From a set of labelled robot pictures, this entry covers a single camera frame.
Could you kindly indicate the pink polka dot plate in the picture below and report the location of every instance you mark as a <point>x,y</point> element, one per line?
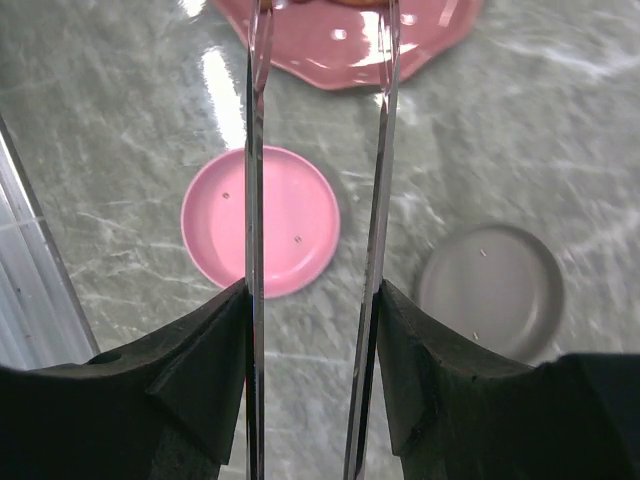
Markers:
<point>333,47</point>

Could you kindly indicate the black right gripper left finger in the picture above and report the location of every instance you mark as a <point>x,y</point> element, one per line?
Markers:
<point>162,407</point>

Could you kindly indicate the grey round lid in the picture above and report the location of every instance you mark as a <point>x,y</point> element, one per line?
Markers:
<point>498,285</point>

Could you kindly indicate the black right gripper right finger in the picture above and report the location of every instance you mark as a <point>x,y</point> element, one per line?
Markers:
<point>458,411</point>

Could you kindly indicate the aluminium front rail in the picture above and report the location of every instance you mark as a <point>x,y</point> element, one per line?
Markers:
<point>42,321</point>

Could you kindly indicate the pink round lid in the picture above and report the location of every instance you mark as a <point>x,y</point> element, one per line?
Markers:
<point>301,221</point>

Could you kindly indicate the metal tongs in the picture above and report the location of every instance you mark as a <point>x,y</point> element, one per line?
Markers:
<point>259,47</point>

